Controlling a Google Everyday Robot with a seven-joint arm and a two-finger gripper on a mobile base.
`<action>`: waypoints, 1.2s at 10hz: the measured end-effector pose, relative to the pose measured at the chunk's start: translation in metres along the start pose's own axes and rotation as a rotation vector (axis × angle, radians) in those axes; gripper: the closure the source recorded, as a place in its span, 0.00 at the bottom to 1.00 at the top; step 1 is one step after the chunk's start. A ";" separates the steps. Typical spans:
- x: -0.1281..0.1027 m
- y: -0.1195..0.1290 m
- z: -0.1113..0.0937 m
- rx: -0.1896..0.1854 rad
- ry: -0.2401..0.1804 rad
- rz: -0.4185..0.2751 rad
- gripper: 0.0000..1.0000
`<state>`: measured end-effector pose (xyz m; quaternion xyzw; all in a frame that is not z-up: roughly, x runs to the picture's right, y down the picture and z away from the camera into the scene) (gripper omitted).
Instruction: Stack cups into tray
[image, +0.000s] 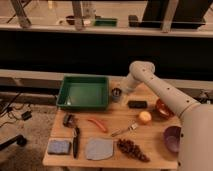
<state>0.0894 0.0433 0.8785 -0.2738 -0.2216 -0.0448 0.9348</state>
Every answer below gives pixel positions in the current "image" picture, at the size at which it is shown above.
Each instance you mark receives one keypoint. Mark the black chair caster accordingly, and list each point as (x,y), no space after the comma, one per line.
(21,141)

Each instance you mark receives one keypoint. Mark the blue grey cup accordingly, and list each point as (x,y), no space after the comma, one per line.
(116,94)

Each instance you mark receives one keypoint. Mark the grey round cloth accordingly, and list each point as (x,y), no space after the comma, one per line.
(99,149)

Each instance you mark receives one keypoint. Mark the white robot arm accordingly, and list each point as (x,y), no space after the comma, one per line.
(196,139)

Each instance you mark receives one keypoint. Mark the purple bowl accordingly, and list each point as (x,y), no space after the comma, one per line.
(171,137)

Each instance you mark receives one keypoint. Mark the green plastic tray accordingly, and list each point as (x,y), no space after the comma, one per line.
(83,93)

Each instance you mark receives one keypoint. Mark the orange round fruit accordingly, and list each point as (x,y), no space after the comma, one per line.
(145,117)

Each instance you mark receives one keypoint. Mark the red brown bowl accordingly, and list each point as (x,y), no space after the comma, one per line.
(163,110)

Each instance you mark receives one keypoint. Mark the metal fork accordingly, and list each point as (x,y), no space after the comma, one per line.
(129,128)

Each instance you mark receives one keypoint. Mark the green box on shelf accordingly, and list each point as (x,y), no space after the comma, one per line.
(106,22)

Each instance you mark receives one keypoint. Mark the brown pine cone cluster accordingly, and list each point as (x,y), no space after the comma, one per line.
(130,149)

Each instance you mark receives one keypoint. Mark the black rectangular block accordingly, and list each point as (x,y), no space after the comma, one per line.
(137,104)

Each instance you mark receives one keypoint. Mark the black power adapter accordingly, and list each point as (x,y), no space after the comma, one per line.
(26,115)

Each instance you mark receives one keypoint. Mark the blue sponge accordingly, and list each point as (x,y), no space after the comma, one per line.
(59,147)

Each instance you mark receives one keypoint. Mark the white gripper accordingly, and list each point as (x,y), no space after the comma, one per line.
(128,84)

